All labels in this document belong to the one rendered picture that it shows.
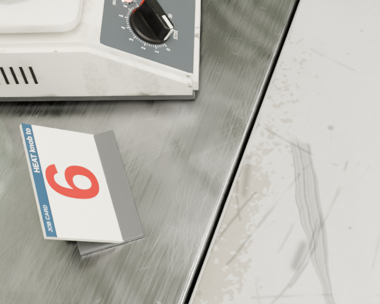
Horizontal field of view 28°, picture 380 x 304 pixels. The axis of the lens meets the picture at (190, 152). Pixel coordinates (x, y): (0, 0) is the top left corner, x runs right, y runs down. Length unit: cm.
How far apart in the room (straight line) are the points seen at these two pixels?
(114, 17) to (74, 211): 14
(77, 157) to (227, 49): 15
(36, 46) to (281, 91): 18
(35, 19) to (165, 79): 10
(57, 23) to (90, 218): 13
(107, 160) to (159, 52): 9
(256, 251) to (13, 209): 17
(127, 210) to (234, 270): 8
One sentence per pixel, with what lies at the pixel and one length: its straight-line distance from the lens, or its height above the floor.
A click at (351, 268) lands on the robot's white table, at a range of 51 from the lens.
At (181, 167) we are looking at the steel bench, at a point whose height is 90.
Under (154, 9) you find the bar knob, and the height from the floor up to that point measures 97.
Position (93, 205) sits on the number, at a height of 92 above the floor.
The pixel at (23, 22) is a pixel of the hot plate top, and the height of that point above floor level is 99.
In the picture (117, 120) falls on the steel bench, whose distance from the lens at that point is 57.
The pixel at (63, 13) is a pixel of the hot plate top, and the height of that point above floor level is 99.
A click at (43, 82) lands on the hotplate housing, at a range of 56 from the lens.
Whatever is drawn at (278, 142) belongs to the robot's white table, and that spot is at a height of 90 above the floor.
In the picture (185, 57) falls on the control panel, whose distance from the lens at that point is 55.
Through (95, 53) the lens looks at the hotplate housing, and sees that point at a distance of 53.
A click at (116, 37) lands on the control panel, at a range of 54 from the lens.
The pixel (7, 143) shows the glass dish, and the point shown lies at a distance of 55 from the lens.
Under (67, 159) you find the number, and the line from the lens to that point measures 53.
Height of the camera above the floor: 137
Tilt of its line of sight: 58 degrees down
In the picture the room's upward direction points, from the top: 6 degrees counter-clockwise
